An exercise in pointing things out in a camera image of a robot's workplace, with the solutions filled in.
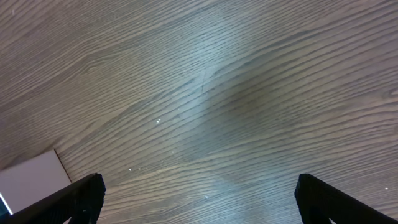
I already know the white cardboard box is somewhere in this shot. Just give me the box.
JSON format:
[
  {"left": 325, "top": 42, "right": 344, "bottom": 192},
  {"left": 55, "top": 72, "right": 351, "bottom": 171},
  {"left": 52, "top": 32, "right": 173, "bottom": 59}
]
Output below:
[{"left": 1, "top": 150, "right": 71, "bottom": 215}]

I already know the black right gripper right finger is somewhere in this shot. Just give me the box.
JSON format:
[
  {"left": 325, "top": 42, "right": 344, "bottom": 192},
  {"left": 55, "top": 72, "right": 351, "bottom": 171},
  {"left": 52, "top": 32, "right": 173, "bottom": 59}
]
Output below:
[{"left": 294, "top": 174, "right": 397, "bottom": 224}]

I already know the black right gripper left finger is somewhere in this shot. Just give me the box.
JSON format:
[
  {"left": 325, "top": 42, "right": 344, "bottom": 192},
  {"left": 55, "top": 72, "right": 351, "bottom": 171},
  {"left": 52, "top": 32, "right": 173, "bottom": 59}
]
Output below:
[{"left": 1, "top": 173, "right": 106, "bottom": 224}]

